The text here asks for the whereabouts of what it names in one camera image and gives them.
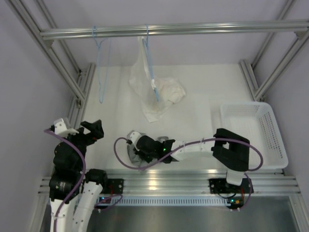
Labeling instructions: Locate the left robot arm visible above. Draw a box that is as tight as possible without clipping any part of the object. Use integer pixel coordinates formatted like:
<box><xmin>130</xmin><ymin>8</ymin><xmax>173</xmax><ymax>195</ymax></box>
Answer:
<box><xmin>44</xmin><ymin>118</ymin><xmax>109</xmax><ymax>232</ymax></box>

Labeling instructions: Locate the aluminium frame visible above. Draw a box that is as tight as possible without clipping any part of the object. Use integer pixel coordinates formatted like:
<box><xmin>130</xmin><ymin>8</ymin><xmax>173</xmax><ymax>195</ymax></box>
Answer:
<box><xmin>3</xmin><ymin>0</ymin><xmax>309</xmax><ymax>232</ymax></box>

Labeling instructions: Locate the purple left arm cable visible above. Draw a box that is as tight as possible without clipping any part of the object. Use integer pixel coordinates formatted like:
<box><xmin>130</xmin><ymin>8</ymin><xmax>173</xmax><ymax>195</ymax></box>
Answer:
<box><xmin>43</xmin><ymin>129</ymin><xmax>124</xmax><ymax>232</ymax></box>

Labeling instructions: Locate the light blue wire hanger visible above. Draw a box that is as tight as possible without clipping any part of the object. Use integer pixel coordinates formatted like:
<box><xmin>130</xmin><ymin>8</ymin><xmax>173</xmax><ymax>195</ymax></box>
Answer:
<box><xmin>92</xmin><ymin>26</ymin><xmax>112</xmax><ymax>104</ymax></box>

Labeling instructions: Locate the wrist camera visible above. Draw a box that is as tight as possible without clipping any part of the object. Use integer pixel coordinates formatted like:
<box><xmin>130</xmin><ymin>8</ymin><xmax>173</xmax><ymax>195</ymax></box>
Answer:
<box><xmin>51</xmin><ymin>117</ymin><xmax>79</xmax><ymax>138</ymax></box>
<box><xmin>127</xmin><ymin>130</ymin><xmax>142</xmax><ymax>145</ymax></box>

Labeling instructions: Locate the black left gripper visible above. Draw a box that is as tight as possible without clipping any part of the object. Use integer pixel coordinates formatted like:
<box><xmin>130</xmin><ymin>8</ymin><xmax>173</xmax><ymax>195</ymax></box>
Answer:
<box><xmin>60</xmin><ymin>120</ymin><xmax>103</xmax><ymax>172</ymax></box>

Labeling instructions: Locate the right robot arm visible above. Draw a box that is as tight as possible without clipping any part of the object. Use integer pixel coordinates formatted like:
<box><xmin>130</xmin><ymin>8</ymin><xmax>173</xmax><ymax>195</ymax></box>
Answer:
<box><xmin>127</xmin><ymin>129</ymin><xmax>250</xmax><ymax>192</ymax></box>

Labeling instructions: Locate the white slotted cable duct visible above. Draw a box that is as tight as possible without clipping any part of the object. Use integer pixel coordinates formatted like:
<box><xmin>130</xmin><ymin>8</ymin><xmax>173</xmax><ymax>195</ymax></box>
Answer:
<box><xmin>98</xmin><ymin>196</ymin><xmax>230</xmax><ymax>206</ymax></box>

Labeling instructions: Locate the white hanging garment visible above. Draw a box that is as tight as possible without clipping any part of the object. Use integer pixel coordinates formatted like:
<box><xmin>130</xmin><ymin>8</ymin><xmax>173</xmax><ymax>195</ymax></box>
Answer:
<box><xmin>128</xmin><ymin>36</ymin><xmax>160</xmax><ymax>107</ymax></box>

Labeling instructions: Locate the grey tank top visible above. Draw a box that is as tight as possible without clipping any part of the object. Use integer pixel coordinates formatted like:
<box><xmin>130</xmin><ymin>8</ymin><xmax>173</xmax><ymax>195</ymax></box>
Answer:
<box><xmin>127</xmin><ymin>136</ymin><xmax>175</xmax><ymax>166</ymax></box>

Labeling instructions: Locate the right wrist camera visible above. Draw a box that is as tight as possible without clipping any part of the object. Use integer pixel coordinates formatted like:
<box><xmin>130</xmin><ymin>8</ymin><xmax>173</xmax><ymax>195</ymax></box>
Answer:
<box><xmin>127</xmin><ymin>130</ymin><xmax>142</xmax><ymax>145</ymax></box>

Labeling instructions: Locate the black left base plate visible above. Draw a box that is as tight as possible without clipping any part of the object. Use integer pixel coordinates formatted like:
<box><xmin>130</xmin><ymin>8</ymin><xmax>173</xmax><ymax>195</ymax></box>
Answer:
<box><xmin>106</xmin><ymin>178</ymin><xmax>124</xmax><ymax>195</ymax></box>

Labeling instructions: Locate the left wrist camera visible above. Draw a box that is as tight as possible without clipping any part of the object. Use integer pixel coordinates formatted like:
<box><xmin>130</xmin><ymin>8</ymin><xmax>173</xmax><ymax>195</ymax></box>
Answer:
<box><xmin>51</xmin><ymin>117</ymin><xmax>79</xmax><ymax>138</ymax></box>

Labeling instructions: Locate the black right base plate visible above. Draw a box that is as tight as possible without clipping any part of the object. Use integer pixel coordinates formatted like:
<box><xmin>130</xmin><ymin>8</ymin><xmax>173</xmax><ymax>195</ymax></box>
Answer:
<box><xmin>209</xmin><ymin>178</ymin><xmax>254</xmax><ymax>199</ymax></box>

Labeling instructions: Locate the white plastic basket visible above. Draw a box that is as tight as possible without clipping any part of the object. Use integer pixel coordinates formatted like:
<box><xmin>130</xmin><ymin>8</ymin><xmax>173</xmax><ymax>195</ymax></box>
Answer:
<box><xmin>211</xmin><ymin>101</ymin><xmax>289</xmax><ymax>170</ymax></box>

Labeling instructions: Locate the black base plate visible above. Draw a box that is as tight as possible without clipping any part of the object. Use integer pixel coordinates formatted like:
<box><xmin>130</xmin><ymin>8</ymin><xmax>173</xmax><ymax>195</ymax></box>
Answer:
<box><xmin>209</xmin><ymin>178</ymin><xmax>254</xmax><ymax>199</ymax></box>
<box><xmin>106</xmin><ymin>178</ymin><xmax>124</xmax><ymax>195</ymax></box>

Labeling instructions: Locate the light blue hanger with garment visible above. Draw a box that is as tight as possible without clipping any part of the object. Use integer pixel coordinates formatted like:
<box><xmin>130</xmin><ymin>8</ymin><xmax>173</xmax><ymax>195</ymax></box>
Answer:
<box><xmin>142</xmin><ymin>24</ymin><xmax>159</xmax><ymax>102</ymax></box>

